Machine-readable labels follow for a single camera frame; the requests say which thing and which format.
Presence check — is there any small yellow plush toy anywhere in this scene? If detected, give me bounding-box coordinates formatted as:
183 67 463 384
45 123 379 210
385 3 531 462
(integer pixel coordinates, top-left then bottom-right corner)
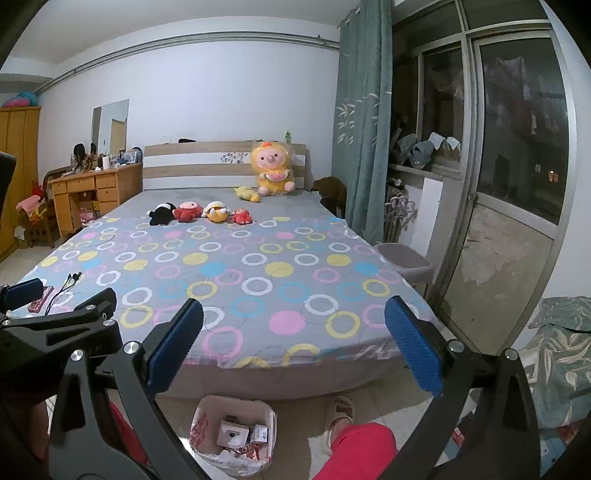
235 186 260 203

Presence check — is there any black charging cable on bed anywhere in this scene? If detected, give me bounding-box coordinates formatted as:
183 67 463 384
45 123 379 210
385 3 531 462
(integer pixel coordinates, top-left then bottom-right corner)
44 270 85 316

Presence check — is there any yellow wooden wardrobe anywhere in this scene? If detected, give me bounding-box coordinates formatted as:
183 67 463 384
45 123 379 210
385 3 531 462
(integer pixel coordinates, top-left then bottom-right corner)
1 107 41 260

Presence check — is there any wooden desk with drawers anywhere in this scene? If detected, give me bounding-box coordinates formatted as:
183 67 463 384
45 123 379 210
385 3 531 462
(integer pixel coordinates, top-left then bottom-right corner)
48 163 143 239

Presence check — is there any green patterned folded quilt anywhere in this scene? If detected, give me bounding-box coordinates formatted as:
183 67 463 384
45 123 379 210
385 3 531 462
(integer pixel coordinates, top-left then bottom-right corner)
520 296 591 429

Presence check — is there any blue white small carton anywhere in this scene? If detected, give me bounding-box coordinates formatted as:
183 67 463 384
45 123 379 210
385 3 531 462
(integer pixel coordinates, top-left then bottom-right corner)
249 424 270 445

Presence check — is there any red trouser leg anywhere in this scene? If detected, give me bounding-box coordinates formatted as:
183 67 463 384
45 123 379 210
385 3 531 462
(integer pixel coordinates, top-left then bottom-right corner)
109 401 150 466
314 422 398 480

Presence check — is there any teal patterned curtain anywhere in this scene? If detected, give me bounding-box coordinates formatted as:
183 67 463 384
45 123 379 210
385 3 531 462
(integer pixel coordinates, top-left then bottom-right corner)
332 1 394 244

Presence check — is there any glass balcony door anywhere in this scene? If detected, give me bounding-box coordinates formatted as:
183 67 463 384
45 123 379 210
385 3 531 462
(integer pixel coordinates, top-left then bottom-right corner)
437 21 573 354

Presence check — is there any grey plastic stool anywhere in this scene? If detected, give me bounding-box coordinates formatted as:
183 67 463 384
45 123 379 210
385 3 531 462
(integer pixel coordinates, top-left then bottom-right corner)
375 243 435 298

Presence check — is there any red white candy wrapper strip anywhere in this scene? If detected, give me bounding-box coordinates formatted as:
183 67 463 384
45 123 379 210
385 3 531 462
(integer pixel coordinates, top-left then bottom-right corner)
231 443 260 462

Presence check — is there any red trouser right leg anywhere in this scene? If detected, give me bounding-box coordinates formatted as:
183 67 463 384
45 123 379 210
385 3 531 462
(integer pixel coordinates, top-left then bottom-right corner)
314 422 398 480

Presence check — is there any wooden striped headboard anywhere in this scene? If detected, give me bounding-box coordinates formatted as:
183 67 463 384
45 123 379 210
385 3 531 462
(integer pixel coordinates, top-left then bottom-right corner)
143 141 308 191

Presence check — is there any red trouser left leg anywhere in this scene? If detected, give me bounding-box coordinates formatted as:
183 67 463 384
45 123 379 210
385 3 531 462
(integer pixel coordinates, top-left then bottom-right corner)
109 401 150 466

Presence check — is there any white plastic packaging tray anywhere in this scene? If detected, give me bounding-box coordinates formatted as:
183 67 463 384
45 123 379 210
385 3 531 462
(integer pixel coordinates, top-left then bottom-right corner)
216 420 250 450

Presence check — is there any white red plastic trash bag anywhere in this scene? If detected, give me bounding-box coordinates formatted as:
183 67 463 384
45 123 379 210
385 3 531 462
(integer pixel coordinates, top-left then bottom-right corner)
188 395 277 477

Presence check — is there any brown plush by bed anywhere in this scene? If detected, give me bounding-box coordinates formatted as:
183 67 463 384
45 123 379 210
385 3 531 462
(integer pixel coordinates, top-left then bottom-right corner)
311 176 346 219

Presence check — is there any bed with circle-pattern sheet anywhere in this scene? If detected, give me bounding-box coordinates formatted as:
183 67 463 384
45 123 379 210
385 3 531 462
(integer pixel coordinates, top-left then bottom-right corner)
25 188 435 400

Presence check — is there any small red plush toy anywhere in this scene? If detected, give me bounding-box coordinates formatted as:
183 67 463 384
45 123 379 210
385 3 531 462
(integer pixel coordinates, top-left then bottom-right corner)
231 208 253 225

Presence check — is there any large yellow pig plush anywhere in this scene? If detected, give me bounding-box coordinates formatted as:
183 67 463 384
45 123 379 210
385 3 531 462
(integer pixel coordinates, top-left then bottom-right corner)
250 141 296 197

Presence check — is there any wooden chair with clothes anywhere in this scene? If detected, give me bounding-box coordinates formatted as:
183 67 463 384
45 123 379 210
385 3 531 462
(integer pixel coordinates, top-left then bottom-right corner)
16 181 60 248

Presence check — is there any right foot beige slipper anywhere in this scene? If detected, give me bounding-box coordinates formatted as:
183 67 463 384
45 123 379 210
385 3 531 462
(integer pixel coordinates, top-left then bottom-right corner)
321 395 355 456

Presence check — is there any yellow white plush toy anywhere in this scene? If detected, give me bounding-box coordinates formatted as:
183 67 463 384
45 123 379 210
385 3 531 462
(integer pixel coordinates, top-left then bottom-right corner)
201 201 228 224

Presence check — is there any wall mirror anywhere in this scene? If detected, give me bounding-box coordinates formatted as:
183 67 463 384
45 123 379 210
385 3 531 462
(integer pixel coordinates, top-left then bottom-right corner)
91 99 129 155

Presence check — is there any red device on bed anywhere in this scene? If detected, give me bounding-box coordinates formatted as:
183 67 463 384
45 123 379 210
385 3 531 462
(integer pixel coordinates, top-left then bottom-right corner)
28 286 54 314

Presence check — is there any black white plush toy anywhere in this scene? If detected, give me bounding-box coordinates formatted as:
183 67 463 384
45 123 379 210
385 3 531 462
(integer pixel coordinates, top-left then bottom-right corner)
147 202 176 226

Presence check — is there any red octopus plush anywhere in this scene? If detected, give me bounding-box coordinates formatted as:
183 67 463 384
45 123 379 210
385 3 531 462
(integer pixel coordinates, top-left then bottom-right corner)
172 201 204 223

